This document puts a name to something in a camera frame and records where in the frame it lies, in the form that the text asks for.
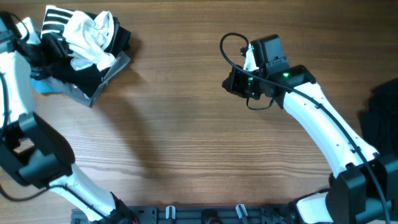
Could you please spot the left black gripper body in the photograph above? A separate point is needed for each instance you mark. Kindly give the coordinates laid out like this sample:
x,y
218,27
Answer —
x,y
44,52

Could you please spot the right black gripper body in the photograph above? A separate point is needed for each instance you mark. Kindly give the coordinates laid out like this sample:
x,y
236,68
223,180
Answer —
x,y
245,86

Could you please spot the white t-shirt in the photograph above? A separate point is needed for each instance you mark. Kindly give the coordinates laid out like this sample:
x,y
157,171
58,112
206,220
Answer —
x,y
87,37

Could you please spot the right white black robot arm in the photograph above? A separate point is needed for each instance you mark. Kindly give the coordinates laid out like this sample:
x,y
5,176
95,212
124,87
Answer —
x,y
364,182

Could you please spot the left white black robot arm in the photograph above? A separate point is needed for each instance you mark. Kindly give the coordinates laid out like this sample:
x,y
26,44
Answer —
x,y
33,153

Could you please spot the light blue folded cloth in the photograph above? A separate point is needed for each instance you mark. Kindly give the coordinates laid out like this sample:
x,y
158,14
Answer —
x,y
45,86

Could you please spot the black folded garment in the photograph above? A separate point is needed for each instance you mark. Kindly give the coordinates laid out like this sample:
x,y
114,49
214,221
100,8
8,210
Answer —
x,y
88,79

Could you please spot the grey folded garment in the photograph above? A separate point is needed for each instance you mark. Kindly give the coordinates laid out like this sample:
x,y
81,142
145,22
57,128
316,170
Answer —
x,y
122,60

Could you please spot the dark object at right edge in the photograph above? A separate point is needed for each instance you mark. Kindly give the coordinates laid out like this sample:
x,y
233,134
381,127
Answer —
x,y
379,122

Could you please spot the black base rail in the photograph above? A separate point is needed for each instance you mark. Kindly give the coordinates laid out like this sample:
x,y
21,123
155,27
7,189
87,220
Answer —
x,y
264,214

